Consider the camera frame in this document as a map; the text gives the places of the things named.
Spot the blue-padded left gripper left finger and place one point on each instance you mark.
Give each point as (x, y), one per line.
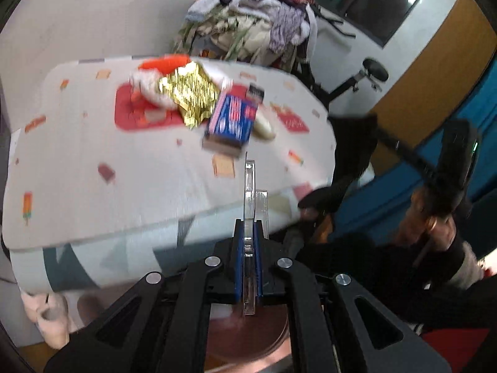
(237, 259)

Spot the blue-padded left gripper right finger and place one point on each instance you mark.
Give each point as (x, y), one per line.
(258, 235)

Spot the blue milk carton box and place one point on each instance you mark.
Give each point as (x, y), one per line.
(230, 126)

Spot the gold foil snack bag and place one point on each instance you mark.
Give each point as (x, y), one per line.
(194, 92)

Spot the black dotted sock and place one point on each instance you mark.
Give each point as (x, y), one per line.
(356, 140)

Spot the brown round trash bin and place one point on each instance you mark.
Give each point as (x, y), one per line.
(236, 338)

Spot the person's right hand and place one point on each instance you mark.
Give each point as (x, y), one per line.
(417, 221)

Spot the black exercise bike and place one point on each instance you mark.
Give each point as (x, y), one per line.
(345, 75)

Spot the small black card box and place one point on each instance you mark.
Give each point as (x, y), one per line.
(255, 93)

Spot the cartoon print top mat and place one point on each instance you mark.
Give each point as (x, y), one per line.
(77, 174)

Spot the geometric pattern lower mat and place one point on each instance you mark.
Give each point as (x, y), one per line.
(125, 257)

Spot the white plastic bag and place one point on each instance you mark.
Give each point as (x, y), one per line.
(146, 82)

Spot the orange foam net sleeve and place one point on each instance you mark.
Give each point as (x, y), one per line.
(165, 65)

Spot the pile of clothes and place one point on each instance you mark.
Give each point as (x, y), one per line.
(267, 33)

